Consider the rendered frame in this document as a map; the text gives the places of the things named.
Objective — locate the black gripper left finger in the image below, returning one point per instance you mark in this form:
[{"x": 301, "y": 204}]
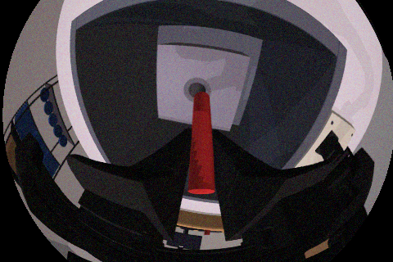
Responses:
[{"x": 154, "y": 185}]

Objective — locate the dark red peg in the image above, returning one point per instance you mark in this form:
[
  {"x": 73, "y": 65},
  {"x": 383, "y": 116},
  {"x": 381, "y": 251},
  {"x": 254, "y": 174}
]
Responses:
[{"x": 201, "y": 168}]

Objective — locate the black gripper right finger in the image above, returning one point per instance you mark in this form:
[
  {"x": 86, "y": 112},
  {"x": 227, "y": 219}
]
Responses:
[{"x": 247, "y": 188}]

